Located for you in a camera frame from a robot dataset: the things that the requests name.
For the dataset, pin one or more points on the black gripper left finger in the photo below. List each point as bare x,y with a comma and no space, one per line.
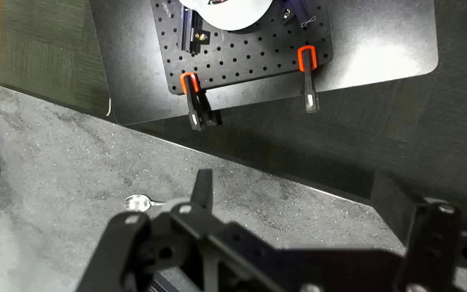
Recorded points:
201,195

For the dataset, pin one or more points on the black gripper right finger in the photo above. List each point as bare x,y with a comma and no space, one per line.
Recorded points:
433,244

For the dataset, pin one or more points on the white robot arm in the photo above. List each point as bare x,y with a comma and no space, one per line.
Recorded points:
227,13

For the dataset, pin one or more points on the metal spoon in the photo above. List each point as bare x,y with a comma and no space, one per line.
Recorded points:
136,203

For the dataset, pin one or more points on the black clamp with orange tip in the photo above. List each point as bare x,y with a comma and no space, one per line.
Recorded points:
308,75
195,102

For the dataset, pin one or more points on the black perforated mounting board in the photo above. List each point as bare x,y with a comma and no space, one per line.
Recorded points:
255,57

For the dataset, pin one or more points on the black bracket with brass screw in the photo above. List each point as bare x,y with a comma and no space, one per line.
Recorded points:
196,33

